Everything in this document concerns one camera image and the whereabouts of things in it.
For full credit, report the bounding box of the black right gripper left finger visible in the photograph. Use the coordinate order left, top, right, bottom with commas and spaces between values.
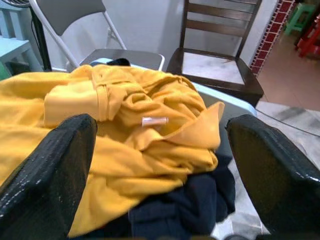
0, 113, 98, 240

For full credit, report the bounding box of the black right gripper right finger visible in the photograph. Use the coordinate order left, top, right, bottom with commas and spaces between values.
224, 114, 320, 240

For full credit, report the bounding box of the yellow garment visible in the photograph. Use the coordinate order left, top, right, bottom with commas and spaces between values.
0, 64, 226, 238

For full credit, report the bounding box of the small pink plastic clip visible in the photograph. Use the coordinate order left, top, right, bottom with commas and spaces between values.
141, 116, 169, 127

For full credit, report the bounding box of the pale blue wooden shelf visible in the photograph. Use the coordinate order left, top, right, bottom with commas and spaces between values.
0, 7, 43, 76

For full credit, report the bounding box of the red plastic stool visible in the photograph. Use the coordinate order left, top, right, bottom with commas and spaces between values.
296, 18, 320, 60

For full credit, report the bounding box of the dark wooden chair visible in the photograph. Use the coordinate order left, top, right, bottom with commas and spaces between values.
166, 0, 265, 106

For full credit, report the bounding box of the green plastic stool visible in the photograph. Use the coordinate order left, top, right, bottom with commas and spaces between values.
283, 2, 317, 36

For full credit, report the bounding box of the grey folding chair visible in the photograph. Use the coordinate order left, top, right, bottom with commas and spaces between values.
28, 0, 166, 73

